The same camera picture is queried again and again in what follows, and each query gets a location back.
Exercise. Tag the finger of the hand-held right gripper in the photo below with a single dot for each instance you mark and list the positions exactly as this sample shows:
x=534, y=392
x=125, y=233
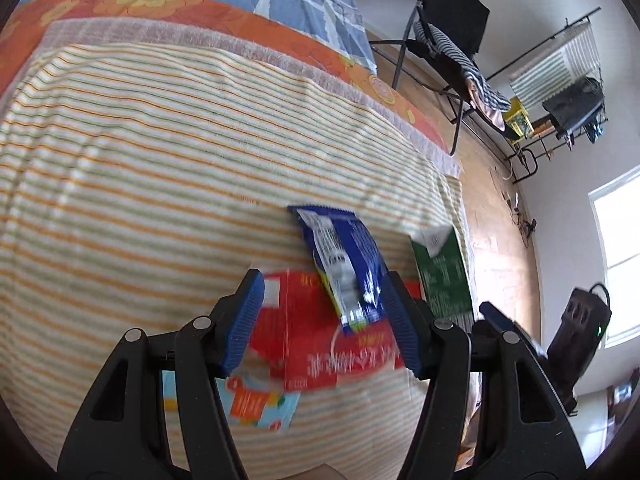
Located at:
x=492, y=315

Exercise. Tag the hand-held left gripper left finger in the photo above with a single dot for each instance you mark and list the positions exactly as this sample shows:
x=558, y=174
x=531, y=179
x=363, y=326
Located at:
x=245, y=320

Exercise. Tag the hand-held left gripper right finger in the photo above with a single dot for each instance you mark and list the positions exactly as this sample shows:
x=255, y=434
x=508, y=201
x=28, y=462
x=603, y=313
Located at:
x=400, y=325

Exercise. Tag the blue snack wrapper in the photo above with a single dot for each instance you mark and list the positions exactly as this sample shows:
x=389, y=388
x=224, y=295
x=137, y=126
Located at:
x=340, y=260

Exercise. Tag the green carton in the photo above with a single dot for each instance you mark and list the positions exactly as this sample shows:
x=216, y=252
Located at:
x=445, y=280

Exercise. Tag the red paper packet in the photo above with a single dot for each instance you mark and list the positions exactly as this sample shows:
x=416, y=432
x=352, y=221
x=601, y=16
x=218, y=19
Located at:
x=310, y=340

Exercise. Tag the white and colourful wrapper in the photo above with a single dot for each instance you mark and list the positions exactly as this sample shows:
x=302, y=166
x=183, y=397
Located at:
x=255, y=402

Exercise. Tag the window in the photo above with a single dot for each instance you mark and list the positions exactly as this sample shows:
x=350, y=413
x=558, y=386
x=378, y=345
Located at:
x=620, y=230

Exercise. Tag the striped fringed towel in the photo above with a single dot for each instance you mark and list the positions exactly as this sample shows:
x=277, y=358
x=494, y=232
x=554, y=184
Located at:
x=125, y=185

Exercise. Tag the teal hanging garment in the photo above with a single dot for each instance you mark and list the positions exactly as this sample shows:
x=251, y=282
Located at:
x=595, y=131

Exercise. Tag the yellow plastic crate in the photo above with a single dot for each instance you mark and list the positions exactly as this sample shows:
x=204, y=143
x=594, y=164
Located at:
x=517, y=120

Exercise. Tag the pink cloth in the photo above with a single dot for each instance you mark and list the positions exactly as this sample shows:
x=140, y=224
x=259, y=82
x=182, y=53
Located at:
x=492, y=115

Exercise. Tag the dark hanging jacket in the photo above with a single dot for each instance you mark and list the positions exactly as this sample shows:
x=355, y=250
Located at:
x=575, y=100

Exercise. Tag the dark striped cloth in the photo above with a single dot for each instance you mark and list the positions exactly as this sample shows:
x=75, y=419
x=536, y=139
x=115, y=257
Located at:
x=475, y=80

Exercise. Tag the green striped hanging towel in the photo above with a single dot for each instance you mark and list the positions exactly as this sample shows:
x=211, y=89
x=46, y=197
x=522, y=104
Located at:
x=555, y=70

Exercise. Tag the black clothes rack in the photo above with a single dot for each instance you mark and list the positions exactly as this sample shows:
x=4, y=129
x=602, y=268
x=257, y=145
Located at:
x=545, y=43

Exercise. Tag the orange floral blanket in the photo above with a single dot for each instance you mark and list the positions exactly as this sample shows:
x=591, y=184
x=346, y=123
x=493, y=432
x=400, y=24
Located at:
x=225, y=15

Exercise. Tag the black folding chair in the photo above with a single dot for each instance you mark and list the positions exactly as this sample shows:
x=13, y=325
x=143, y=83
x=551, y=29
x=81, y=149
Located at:
x=450, y=0

